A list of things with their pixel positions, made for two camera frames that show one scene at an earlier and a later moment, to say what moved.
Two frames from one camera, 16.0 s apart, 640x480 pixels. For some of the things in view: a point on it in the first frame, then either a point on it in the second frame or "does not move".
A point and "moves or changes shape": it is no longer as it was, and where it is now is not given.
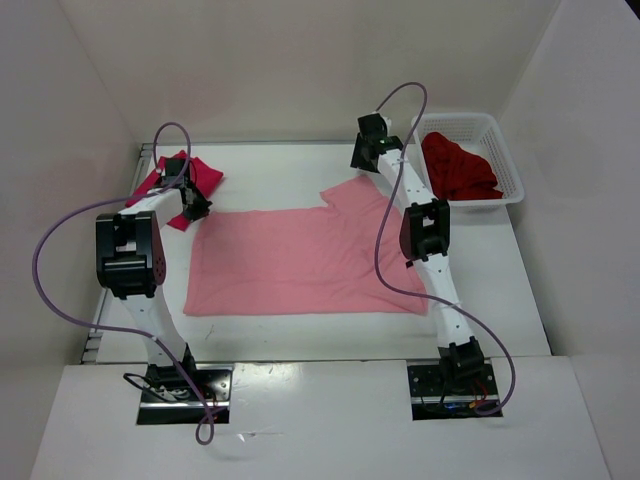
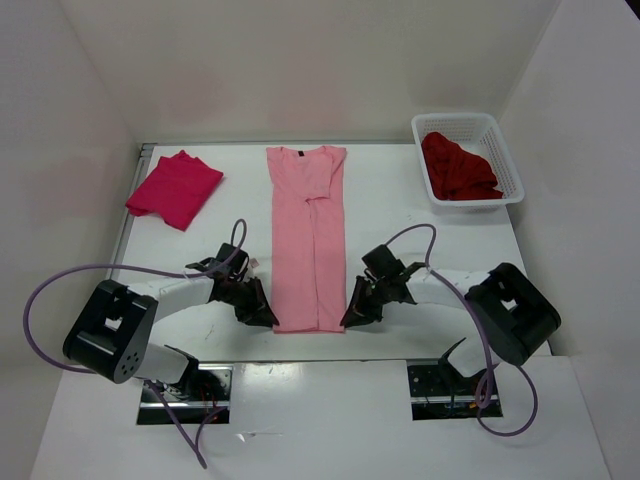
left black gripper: [201, 209] → [258, 312]
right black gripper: [357, 159] → [358, 311]
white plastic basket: [479, 134] does not move
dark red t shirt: [457, 174] does not move
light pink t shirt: [343, 258] moves or changes shape
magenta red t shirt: [204, 176] does not move
